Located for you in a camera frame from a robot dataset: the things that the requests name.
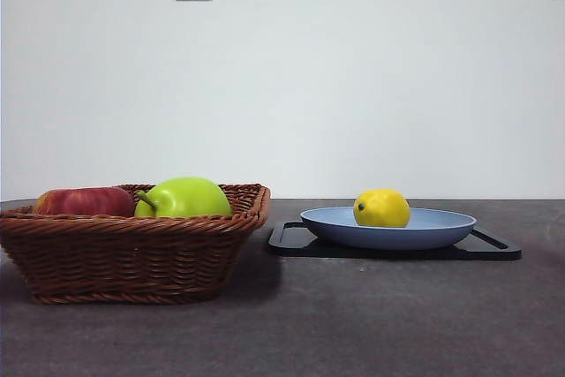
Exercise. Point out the green pear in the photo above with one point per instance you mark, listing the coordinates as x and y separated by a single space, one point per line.
190 198

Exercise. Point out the red apple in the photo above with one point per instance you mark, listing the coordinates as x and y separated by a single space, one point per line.
86 202

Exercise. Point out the blue round plate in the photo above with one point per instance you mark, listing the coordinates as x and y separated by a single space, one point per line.
388 236

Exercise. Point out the black rectangular tray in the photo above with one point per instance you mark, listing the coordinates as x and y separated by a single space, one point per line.
397 254

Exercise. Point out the yellow lemon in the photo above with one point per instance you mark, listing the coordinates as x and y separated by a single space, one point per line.
384 209

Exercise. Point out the brown wicker basket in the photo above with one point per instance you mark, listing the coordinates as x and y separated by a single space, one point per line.
132 258

